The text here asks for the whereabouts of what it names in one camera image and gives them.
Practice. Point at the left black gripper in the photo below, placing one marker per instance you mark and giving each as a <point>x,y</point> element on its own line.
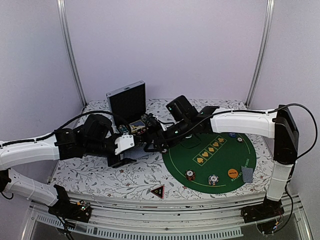
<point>112,162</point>

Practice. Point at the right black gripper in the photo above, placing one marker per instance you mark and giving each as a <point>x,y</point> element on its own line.
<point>157,136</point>

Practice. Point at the blue small blind button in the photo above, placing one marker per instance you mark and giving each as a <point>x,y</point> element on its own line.
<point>232,135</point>

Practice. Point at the orange big blind button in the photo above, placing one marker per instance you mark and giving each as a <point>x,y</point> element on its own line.
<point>232,173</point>

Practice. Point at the dealt blue checkered cards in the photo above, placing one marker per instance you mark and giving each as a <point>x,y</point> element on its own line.
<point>247,174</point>

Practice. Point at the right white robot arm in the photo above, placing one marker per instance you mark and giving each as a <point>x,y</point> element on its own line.
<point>277,124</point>

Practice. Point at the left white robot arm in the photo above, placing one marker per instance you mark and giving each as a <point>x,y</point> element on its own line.
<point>96,137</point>

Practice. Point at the boxed playing card deck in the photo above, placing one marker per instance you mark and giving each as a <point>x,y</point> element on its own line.
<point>138,127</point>

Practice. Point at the right poker chip stack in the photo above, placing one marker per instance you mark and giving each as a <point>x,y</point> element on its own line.
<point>145,119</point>

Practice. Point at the poker chip stack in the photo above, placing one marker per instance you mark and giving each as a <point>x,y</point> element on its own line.
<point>145,119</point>
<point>123,129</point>

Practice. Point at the left poker chip stack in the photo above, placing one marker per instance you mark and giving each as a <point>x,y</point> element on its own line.
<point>123,129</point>

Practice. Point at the floral tablecloth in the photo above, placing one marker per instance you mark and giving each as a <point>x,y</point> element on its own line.
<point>92,176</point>

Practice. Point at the red black triangle card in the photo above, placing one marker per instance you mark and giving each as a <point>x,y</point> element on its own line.
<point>159,191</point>

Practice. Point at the round green poker mat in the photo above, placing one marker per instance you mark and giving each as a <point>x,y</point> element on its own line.
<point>211,154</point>

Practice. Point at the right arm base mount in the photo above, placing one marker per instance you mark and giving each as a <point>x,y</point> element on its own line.
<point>263,211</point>

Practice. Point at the right aluminium frame post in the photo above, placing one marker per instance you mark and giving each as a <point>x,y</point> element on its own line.
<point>267,24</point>

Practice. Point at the aluminium frame post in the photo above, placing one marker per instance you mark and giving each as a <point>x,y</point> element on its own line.
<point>62,13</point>
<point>267,24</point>

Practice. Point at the left aluminium frame post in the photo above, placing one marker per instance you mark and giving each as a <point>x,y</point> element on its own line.
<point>62,13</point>

